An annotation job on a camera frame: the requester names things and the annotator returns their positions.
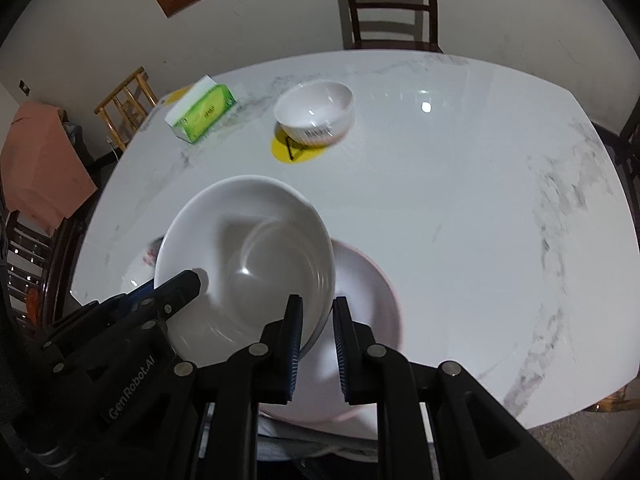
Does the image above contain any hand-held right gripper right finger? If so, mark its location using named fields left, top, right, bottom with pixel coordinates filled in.
left=332, top=296, right=576, bottom=480

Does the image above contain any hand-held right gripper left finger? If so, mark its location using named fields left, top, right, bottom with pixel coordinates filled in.
left=65, top=294, right=305, bottom=480

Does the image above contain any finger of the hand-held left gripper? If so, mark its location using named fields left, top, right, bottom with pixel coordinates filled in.
left=42, top=270, right=201, bottom=377
left=48, top=278, right=162, bottom=334

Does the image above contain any pink bowl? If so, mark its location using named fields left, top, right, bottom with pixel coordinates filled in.
left=257, top=239, right=404, bottom=423

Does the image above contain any white bowl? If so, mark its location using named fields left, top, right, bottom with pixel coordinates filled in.
left=273, top=81, right=356, bottom=147
left=154, top=175, right=337, bottom=368

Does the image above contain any white plate with pink flower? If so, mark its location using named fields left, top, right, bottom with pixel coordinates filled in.
left=117, top=234, right=168, bottom=293

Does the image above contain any glossy dark wooden chair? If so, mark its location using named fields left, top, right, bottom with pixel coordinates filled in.
left=0, top=210, right=88, bottom=333

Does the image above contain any pink cloth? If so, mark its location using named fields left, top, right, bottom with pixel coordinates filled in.
left=0, top=101, right=98, bottom=236

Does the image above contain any green tissue box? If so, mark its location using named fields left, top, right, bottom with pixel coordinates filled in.
left=165, top=75, right=237, bottom=145

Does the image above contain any bamboo chair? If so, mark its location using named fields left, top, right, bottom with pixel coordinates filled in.
left=94, top=66, right=160, bottom=153

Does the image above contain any light wooden chair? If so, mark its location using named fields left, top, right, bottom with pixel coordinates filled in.
left=582, top=385, right=632, bottom=414

